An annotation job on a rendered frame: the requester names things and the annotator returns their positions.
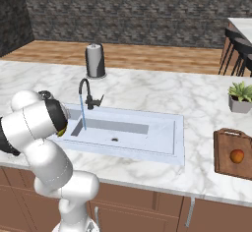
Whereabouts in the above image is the pale white sink basin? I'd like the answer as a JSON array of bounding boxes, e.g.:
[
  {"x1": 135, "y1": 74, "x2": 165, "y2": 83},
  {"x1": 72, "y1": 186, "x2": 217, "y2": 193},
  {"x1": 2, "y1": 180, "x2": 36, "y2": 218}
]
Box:
[{"x1": 48, "y1": 102, "x2": 186, "y2": 167}]

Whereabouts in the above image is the brown wooden cutting board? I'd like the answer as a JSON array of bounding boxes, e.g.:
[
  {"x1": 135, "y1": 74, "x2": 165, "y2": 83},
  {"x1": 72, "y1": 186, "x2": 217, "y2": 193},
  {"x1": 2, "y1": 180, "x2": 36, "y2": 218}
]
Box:
[{"x1": 213, "y1": 127, "x2": 252, "y2": 181}]

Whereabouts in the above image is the grey cupboard handle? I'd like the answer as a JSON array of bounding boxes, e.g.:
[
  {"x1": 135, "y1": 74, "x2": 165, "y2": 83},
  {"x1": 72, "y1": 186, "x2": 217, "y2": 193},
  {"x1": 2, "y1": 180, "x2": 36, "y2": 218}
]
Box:
[
  {"x1": 184, "y1": 197, "x2": 197, "y2": 229},
  {"x1": 94, "y1": 205, "x2": 101, "y2": 228}
]

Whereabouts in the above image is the blue water stream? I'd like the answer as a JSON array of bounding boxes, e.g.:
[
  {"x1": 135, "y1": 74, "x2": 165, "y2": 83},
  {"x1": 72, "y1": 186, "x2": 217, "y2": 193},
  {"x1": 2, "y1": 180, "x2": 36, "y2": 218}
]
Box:
[{"x1": 79, "y1": 92, "x2": 88, "y2": 132}]

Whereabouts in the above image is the orange red mango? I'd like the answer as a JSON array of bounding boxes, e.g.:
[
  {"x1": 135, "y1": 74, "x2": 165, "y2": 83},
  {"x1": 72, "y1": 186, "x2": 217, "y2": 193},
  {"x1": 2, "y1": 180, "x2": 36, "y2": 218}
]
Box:
[{"x1": 229, "y1": 148, "x2": 246, "y2": 164}]

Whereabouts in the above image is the black bar stool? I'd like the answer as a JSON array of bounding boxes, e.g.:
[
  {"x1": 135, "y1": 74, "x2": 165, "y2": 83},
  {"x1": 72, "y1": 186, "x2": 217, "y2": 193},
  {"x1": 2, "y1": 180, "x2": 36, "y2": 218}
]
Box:
[
  {"x1": 218, "y1": 27, "x2": 241, "y2": 77},
  {"x1": 241, "y1": 53, "x2": 252, "y2": 78},
  {"x1": 230, "y1": 37, "x2": 252, "y2": 78}
]

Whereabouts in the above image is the potted green plant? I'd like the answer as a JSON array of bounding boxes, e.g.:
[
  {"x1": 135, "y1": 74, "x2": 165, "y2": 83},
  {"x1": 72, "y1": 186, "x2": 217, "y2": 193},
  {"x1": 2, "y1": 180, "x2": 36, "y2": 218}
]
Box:
[{"x1": 227, "y1": 81, "x2": 252, "y2": 114}]

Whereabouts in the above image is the white marble island counter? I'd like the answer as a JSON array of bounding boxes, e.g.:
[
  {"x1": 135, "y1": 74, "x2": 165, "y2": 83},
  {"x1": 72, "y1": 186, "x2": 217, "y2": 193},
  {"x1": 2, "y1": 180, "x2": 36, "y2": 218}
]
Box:
[{"x1": 227, "y1": 17, "x2": 252, "y2": 44}]

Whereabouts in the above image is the brown cupboard door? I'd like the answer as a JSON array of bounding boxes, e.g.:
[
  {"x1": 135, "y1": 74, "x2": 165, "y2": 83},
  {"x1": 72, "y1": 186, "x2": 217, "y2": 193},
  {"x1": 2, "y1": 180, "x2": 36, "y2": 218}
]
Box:
[
  {"x1": 176, "y1": 196, "x2": 252, "y2": 232},
  {"x1": 87, "y1": 181, "x2": 185, "y2": 232},
  {"x1": 0, "y1": 166, "x2": 64, "y2": 232}
]

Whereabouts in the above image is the black sink faucet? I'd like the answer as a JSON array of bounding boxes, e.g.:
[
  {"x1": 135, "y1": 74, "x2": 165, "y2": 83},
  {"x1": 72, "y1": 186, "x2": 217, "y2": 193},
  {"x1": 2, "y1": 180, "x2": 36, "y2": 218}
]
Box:
[{"x1": 78, "y1": 78, "x2": 105, "y2": 111}]

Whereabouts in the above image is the grey cylinder canister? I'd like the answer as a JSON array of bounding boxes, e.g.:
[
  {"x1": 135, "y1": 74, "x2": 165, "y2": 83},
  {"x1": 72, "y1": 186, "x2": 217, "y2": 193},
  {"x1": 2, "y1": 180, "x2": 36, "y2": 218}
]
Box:
[{"x1": 85, "y1": 42, "x2": 107, "y2": 80}]

